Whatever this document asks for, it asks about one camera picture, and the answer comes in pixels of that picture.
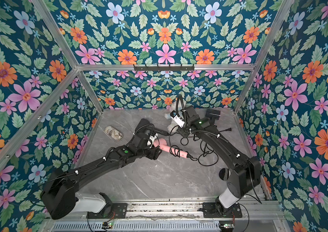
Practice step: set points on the white teddy bear blue shirt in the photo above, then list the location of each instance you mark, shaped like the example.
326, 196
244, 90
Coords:
172, 110

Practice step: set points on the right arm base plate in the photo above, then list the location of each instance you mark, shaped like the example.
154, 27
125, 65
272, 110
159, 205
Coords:
216, 210

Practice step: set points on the striped black white sock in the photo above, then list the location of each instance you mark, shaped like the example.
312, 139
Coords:
224, 174

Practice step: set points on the aluminium front rail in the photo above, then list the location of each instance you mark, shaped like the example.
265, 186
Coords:
182, 208

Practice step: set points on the black hook rail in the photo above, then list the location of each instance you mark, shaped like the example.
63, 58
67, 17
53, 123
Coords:
159, 68

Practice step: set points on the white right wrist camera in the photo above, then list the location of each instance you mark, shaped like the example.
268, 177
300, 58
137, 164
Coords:
180, 122

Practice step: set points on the pink hair dryer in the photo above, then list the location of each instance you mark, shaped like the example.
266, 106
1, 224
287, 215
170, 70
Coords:
173, 150

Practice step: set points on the dark grey round hair dryer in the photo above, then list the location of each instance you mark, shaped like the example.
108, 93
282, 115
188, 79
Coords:
155, 131

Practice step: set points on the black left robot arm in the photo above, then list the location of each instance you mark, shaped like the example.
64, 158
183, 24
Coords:
60, 194

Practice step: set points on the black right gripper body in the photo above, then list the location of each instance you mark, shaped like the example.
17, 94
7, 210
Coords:
180, 113

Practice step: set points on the black boxy hair dryer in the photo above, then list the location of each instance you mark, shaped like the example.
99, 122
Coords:
213, 114

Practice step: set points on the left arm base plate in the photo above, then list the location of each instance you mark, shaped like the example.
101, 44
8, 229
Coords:
114, 210

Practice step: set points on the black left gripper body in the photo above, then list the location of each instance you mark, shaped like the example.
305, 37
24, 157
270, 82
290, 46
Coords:
151, 153

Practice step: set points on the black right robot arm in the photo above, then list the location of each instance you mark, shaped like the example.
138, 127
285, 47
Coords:
243, 172

